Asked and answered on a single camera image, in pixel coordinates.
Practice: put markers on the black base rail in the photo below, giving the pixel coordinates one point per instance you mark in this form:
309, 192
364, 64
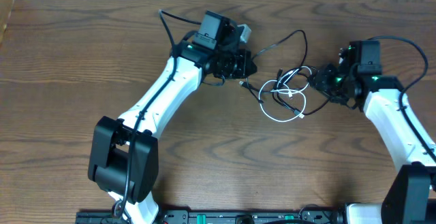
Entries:
307, 214

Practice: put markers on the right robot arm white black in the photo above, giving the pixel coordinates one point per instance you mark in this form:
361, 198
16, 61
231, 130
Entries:
359, 77

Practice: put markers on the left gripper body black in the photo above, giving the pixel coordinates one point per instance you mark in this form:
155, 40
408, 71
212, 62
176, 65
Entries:
242, 65

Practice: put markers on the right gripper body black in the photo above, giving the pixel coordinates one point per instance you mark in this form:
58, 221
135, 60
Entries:
322, 81

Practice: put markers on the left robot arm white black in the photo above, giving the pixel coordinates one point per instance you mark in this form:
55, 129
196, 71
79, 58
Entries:
124, 159

